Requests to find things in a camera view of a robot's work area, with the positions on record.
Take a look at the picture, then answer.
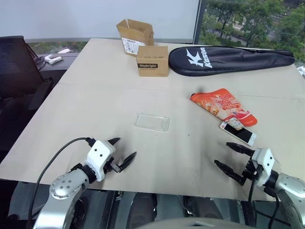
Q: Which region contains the white smartphone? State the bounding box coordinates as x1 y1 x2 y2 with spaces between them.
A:
219 120 257 146

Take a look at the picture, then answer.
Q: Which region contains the white window blind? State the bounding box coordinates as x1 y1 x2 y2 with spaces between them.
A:
0 0 200 41

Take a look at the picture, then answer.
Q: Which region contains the dark window frame pillar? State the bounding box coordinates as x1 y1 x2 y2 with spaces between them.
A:
192 0 208 45

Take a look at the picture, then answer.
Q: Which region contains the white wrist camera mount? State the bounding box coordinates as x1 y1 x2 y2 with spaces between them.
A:
86 140 117 181
251 147 275 188

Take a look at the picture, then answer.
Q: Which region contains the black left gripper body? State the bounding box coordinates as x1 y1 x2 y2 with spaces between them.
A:
104 156 120 174

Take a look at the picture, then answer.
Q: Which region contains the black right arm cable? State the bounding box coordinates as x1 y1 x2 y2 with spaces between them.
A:
247 176 281 229

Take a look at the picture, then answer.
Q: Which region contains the white plastic device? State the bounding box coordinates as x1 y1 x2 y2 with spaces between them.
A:
44 54 64 65

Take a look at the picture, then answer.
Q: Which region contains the open cardboard box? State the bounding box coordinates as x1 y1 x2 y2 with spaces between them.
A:
116 19 155 57

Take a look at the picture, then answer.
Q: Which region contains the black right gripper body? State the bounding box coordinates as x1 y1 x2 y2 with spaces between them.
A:
242 154 263 186

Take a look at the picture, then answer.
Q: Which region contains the clear phone case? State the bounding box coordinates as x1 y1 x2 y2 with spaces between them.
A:
135 113 171 133

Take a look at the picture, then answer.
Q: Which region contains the closed Heybright cardboard box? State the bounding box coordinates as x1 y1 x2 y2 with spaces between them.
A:
136 46 170 77

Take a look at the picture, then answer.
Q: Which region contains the orange spout pouch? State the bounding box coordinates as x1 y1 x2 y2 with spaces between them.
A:
190 88 259 130

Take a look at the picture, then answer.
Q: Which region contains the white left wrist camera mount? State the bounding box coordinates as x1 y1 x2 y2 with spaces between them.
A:
86 140 117 181

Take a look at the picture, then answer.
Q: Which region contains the dark side desk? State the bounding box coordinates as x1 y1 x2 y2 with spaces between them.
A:
35 51 81 73

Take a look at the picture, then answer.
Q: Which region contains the black Kason racket bag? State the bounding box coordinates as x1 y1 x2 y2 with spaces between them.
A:
168 45 295 77

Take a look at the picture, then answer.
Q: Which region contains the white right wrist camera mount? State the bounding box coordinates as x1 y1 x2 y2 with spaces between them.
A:
251 147 275 188

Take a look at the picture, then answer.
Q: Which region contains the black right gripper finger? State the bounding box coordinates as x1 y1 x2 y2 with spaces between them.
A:
214 159 246 186
226 142 255 156

